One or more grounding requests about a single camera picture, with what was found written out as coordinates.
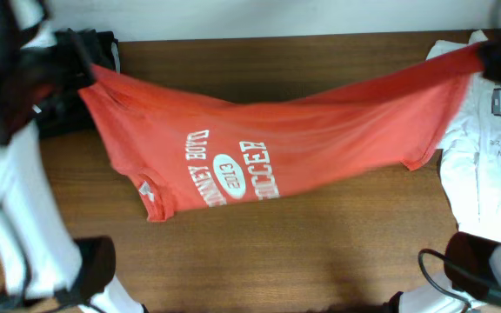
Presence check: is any white printed t-shirt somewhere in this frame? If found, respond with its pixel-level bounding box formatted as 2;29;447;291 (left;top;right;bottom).
424;29;501;244

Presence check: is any orange t-shirt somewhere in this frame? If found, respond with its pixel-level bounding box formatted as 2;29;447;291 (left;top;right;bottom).
80;45;483;222

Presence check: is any black printed folded shirt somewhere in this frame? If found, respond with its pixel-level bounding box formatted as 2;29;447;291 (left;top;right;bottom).
36;29;121;138

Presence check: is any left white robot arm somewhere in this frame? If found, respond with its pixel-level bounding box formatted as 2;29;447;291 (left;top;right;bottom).
0;1;144;312

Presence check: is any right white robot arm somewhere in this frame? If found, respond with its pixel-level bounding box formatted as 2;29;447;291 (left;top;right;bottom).
384;32;501;312

